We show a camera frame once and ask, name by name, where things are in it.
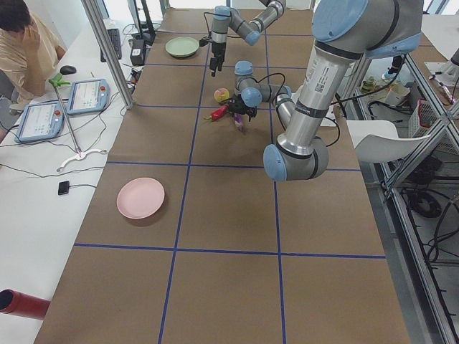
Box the black power adapter box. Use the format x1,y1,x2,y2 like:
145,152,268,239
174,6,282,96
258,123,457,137
130,39,146,66

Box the teach pendant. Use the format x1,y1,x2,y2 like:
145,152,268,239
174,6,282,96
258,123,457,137
15,101,64,143
67,79,110,115

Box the pink plate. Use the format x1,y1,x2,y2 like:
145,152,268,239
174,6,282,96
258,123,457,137
116,177,165,219

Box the red chili pepper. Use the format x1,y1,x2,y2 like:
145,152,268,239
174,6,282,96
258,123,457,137
204,105,229,121

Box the aluminium frame post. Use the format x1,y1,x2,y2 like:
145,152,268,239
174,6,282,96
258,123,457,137
81,0,133,110

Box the seated person beige shirt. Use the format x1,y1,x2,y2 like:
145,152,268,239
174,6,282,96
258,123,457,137
1,0,65,107

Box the teach pendant far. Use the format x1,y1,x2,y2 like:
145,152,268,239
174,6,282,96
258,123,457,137
67,79,110,115

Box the small black square device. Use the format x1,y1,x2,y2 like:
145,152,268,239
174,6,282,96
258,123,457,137
57,181,70,196

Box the black keyboard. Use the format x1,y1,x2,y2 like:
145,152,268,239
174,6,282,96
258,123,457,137
106,28,122,59

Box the teach pendant near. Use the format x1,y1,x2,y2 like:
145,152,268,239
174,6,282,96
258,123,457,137
15,101,64,143

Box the pink green peach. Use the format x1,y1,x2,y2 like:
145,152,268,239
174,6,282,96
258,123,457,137
213,88,231,104

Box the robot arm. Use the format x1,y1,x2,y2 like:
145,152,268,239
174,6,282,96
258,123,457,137
199,1,287,77
235,0,423,181

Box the black computer mouse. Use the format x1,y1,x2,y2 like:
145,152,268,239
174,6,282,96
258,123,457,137
60,65,77,75

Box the metal rod white stand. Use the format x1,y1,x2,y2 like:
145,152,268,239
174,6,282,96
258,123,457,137
48,73,108,173

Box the red cylinder bottle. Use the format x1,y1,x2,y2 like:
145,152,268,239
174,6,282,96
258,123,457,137
1,290,50,320

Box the white plastic chair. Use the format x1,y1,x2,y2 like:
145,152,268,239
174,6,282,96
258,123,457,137
346,120,430,163

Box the light green plate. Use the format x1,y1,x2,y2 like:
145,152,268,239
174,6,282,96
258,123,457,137
165,37,199,58

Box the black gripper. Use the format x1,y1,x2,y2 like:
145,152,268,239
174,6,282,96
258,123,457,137
227,95,257,119
209,42,226,77

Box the white mesh basket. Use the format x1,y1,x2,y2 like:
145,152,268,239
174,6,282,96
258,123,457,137
408,99,437,138

